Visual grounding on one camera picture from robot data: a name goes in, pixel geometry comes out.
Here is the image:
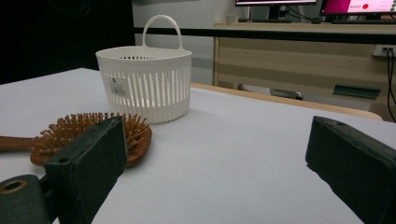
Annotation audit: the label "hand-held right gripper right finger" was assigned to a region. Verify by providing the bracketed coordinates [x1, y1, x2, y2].
[304, 116, 396, 224]

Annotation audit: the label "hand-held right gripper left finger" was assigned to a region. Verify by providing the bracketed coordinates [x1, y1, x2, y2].
[44, 116, 129, 224]

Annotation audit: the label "brown wooden hairbrush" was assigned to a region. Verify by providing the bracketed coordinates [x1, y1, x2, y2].
[0, 111, 153, 167]

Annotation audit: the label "white slotted plastic basket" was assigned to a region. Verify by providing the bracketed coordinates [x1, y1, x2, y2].
[95, 14, 192, 125]

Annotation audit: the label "light wooden table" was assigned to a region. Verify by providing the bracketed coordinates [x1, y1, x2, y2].
[190, 82, 383, 121]

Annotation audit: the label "light wooden desk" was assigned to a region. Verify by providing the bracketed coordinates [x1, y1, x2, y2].
[213, 21, 396, 122]

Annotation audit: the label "black curtain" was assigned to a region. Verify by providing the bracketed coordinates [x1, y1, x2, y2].
[0, 0, 136, 86]

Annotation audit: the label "white table cover sheet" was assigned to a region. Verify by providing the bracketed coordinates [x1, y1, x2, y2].
[0, 67, 396, 224]

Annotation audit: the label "computer monitor with pink screen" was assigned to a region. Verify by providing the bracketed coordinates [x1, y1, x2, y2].
[320, 0, 396, 16]

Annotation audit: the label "black keyboard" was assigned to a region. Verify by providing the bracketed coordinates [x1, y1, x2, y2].
[237, 18, 293, 24]

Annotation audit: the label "dark computer monitor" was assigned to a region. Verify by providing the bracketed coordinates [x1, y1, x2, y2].
[234, 0, 318, 21]

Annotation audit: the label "black cables under desk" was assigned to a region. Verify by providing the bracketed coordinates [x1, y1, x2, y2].
[385, 47, 396, 124]

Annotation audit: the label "white wall power socket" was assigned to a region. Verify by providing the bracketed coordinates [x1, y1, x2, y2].
[372, 44, 396, 58]

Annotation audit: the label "black horizontal frame bar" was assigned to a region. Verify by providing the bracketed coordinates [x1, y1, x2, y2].
[134, 27, 396, 46]

